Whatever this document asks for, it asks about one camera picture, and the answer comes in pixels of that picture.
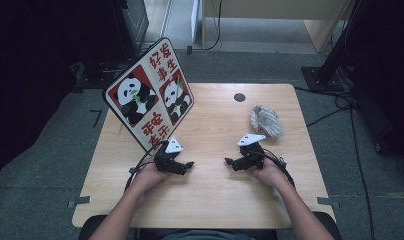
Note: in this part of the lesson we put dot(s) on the white panel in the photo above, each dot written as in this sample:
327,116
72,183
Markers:
195,16

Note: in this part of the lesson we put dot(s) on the black stand base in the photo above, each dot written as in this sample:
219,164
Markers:
90,78

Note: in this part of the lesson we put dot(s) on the round dark table grommet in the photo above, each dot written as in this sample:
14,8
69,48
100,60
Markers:
239,97

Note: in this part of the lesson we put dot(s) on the fluffy beige sock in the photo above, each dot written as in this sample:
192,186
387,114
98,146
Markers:
266,120

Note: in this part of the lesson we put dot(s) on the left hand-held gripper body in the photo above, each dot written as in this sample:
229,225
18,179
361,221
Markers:
163,160

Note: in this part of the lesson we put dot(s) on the grey tape piece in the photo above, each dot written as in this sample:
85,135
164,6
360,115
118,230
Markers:
79,201
326,201

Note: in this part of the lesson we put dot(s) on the person's left hand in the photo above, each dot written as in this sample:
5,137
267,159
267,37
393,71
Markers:
148,178

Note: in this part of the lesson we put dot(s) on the light wooden desk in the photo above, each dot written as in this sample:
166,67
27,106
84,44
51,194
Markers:
273,8

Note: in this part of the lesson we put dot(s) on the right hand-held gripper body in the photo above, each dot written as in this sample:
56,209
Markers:
251,156

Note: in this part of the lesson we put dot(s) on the panda print board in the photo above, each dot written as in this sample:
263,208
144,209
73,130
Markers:
150,96

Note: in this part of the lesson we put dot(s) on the black stand with base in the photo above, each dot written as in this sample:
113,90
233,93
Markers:
323,78

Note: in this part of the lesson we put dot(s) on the person's right hand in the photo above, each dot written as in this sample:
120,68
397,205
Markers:
271,175

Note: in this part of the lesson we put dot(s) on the dark curtain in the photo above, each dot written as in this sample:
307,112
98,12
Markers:
386,66
26,83

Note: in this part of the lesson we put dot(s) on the black cabinet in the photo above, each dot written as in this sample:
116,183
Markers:
120,26

